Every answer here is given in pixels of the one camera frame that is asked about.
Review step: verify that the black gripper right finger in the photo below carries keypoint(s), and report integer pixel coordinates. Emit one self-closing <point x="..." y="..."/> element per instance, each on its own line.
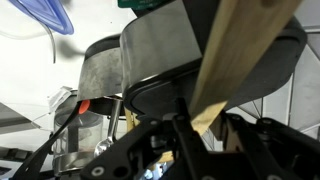
<point x="273" y="150"/>

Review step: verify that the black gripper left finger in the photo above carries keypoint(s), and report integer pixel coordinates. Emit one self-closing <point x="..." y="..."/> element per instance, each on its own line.
<point x="143" y="146"/>

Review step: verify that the black silver coffee maker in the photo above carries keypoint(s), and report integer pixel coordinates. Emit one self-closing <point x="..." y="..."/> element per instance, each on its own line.
<point x="156" y="59"/>

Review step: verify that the steel utensil holder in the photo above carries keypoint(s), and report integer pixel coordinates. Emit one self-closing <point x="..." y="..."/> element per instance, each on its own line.
<point x="90" y="132"/>

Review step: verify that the black spoon utensil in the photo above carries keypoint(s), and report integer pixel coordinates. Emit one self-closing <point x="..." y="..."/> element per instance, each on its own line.
<point x="33" y="164"/>

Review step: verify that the purple lidded container by coffeemaker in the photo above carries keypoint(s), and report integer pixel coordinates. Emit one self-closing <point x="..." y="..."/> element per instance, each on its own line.
<point x="49" y="12"/>

